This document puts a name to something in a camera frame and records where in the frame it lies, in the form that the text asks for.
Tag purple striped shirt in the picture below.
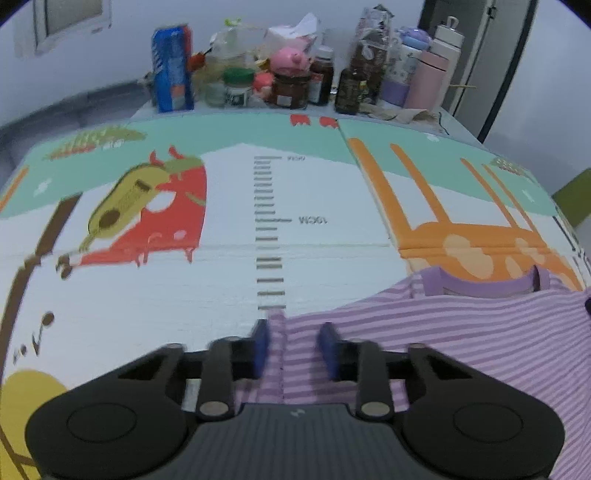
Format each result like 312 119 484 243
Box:
256 265 591 480

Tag clear snack bag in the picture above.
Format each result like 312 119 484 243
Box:
351 4 399 93

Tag blue drink can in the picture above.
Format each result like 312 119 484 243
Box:
151 25 195 114

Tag white thermos bottle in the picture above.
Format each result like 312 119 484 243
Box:
431 16 465 65

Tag grey door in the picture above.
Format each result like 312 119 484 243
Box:
418 0 541 144

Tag dark glass jar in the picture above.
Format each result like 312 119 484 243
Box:
272 71 311 110

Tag purple lidded cup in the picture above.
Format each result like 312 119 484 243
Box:
379 28 432 107

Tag pink thermos bottle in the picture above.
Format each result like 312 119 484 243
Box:
406 51 448 112

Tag brown bottle white label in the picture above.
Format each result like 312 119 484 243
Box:
308 46 334 106

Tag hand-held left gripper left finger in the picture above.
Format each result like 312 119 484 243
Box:
69 318 271 421

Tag pink pig toy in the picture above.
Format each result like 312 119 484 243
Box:
270 46 311 77

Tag green lid jar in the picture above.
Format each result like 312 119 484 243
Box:
224 68 256 108

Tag plain brown bottle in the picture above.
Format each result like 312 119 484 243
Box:
335 68 365 115

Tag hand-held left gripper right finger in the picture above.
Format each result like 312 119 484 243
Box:
318 322 522 421

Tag white tissue pack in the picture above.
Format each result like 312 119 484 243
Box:
265 13 320 48

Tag grey playpen fence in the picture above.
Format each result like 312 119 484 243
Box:
0 78 155 139

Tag printed animal play mat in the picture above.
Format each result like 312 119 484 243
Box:
0 113 591 480

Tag white framed window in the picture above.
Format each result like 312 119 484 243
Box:
14 0 114 58

